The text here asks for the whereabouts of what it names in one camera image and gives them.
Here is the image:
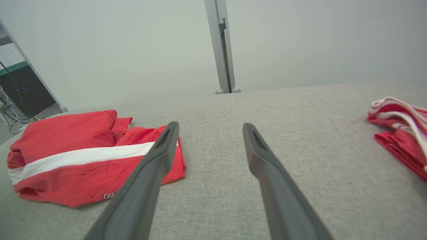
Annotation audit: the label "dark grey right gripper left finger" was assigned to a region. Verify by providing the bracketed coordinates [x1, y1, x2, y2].
[83, 121, 181, 240]

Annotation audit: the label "light grey slanted frame post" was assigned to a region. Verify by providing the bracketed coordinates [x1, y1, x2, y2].
[0, 18, 69, 113]

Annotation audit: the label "tangle of white floor cables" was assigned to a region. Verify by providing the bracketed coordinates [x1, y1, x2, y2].
[0, 86, 39, 134]

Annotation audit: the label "grey partition post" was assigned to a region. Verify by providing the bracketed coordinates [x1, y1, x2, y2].
[204, 0, 242, 95]

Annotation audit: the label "red shorts with white band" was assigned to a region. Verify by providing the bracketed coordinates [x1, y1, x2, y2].
[7, 109, 186, 208]

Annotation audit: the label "red shirt with white sleeves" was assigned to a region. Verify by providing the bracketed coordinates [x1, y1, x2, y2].
[367, 97, 427, 182]

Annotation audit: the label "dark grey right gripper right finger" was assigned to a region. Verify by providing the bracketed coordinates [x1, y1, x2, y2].
[243, 122, 334, 240]

